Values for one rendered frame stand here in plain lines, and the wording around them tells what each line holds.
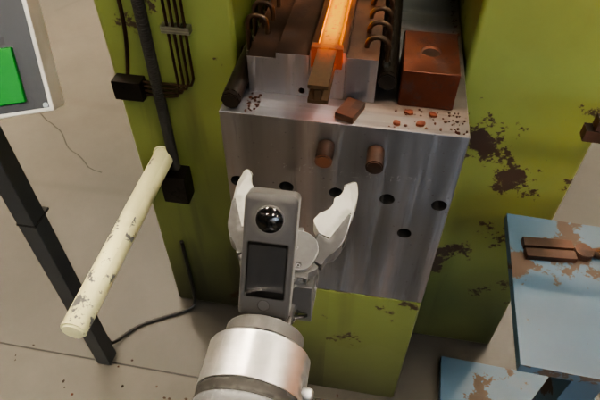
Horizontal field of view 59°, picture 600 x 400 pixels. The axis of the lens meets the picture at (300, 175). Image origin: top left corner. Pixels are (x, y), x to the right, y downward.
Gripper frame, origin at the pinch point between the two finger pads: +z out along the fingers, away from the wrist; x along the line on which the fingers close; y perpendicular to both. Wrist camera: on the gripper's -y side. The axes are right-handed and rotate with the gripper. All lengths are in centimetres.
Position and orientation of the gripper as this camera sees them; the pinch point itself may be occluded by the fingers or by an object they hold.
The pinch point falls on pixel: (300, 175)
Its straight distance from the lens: 59.5
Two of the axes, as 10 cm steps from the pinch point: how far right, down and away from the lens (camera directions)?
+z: 1.7, -6.9, 7.0
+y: 0.0, 7.1, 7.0
